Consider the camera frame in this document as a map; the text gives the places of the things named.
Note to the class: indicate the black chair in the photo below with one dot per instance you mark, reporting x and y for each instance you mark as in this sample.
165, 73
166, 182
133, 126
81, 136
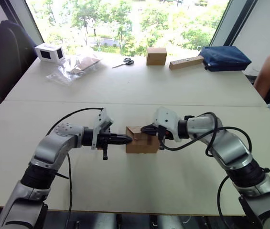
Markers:
3, 62

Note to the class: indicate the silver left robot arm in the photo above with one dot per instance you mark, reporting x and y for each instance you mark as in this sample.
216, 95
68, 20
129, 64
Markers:
51, 148

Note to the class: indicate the small cardboard box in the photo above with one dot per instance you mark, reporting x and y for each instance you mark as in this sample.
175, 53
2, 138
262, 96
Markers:
142, 146

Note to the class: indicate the dark blue fabric pouch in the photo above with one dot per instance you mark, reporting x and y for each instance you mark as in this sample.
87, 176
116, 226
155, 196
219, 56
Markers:
225, 58

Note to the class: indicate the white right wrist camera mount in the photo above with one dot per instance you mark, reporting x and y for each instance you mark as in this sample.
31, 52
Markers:
167, 119

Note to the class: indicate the flat cardboard pieces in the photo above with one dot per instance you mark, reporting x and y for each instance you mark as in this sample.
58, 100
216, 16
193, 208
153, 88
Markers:
88, 63

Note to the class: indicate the closed cardboard box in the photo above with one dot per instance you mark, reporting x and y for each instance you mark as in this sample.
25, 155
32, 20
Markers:
156, 58

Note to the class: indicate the long wooden block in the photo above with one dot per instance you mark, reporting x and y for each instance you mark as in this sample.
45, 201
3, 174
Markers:
185, 63

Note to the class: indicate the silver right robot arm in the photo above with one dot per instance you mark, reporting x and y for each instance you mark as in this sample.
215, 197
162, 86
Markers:
230, 148

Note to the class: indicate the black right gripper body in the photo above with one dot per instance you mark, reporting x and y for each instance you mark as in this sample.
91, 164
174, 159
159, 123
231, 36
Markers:
167, 136

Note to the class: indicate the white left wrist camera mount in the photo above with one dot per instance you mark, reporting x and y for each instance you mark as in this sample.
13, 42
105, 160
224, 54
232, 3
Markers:
101, 119

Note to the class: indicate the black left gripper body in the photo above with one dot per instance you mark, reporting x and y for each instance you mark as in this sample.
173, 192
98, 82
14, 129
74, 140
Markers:
104, 139

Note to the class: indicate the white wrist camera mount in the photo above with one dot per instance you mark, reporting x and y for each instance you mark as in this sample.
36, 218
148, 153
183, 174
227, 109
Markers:
101, 119
167, 119

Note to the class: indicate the white box with black windows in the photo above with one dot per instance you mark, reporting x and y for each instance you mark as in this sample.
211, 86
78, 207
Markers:
50, 48

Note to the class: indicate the clear plastic bag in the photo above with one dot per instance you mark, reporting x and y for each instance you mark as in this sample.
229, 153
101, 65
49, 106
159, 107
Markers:
63, 76

